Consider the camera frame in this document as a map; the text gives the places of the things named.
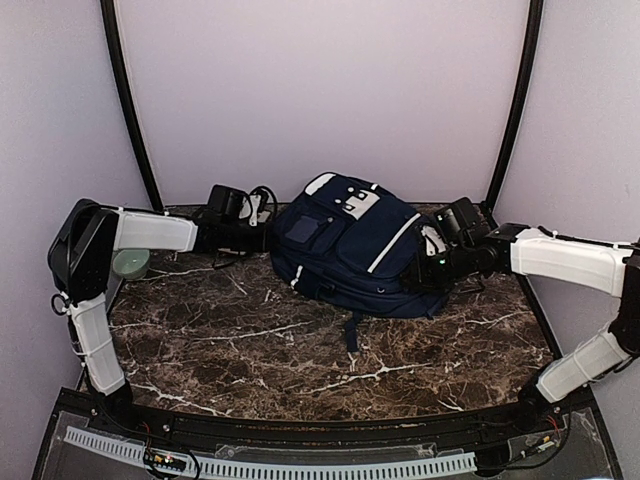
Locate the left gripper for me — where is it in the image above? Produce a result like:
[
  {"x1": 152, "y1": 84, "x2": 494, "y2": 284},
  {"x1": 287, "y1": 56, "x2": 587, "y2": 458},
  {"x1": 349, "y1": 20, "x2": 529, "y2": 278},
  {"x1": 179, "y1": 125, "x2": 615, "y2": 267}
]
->
[{"x1": 220, "y1": 220, "x2": 277, "y2": 252}]

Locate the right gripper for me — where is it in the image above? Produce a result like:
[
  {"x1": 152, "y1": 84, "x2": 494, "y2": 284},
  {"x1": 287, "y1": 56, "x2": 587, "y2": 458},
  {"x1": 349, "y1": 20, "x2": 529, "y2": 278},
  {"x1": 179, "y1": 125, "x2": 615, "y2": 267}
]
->
[{"x1": 402, "y1": 241, "x2": 476, "y2": 291}]

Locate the navy blue student backpack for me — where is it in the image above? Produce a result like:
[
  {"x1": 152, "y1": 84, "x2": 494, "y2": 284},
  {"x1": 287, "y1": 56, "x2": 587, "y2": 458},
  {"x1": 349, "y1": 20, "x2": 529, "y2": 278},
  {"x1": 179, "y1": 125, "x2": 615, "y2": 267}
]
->
[{"x1": 270, "y1": 172, "x2": 449, "y2": 353}]

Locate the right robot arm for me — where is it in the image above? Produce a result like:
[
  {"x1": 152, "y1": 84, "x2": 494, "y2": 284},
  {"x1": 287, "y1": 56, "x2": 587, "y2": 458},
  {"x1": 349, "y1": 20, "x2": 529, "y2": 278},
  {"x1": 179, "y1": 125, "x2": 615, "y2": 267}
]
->
[{"x1": 401, "y1": 197, "x2": 639, "y2": 434}]

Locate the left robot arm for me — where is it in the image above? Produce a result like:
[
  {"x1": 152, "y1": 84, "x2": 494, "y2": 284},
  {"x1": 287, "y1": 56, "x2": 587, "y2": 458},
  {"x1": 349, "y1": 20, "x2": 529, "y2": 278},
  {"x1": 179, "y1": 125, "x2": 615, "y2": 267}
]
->
[{"x1": 47, "y1": 185, "x2": 278, "y2": 436}]

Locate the pale green ceramic bowl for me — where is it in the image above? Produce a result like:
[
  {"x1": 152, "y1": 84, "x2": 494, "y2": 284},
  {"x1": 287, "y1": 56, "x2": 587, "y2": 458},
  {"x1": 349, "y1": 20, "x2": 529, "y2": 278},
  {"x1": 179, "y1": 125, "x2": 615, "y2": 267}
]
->
[{"x1": 112, "y1": 249, "x2": 151, "y2": 281}]

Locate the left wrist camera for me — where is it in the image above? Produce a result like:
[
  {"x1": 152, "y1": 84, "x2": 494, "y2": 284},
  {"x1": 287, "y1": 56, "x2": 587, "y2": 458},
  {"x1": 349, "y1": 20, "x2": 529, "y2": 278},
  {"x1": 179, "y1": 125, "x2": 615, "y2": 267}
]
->
[{"x1": 239, "y1": 185, "x2": 279, "y2": 227}]

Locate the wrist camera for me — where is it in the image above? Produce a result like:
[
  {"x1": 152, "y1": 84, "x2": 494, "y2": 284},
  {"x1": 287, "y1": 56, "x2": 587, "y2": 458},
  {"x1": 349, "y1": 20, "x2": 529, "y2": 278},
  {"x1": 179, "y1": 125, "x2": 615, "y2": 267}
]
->
[
  {"x1": 420, "y1": 225, "x2": 449, "y2": 261},
  {"x1": 239, "y1": 185, "x2": 279, "y2": 227}
]

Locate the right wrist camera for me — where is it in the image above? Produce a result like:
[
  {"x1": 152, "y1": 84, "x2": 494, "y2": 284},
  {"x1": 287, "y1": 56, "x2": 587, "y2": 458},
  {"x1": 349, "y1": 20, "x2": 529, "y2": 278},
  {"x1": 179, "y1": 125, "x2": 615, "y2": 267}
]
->
[{"x1": 420, "y1": 225, "x2": 449, "y2": 261}]

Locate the grey slotted cable duct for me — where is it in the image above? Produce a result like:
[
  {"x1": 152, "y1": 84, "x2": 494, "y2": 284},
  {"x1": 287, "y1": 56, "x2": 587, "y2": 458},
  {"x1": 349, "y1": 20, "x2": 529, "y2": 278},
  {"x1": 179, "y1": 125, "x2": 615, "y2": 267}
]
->
[{"x1": 63, "y1": 426, "x2": 477, "y2": 479}]

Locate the left black frame post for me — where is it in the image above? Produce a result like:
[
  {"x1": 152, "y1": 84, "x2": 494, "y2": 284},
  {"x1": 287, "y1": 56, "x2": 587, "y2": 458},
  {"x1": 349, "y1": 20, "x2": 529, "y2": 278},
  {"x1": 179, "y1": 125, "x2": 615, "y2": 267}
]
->
[{"x1": 100, "y1": 0, "x2": 164, "y2": 211}]

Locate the black frame post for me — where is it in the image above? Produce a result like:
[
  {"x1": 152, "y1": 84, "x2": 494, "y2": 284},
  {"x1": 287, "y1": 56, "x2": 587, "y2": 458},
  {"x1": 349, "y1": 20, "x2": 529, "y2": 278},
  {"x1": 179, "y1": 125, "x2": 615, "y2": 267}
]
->
[
  {"x1": 484, "y1": 0, "x2": 544, "y2": 213},
  {"x1": 100, "y1": 0, "x2": 164, "y2": 211}
]

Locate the right black frame post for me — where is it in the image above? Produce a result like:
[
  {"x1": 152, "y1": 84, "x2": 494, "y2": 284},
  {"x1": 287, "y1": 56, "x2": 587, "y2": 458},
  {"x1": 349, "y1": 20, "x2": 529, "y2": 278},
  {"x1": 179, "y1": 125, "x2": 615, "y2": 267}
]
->
[{"x1": 484, "y1": 0, "x2": 544, "y2": 213}]

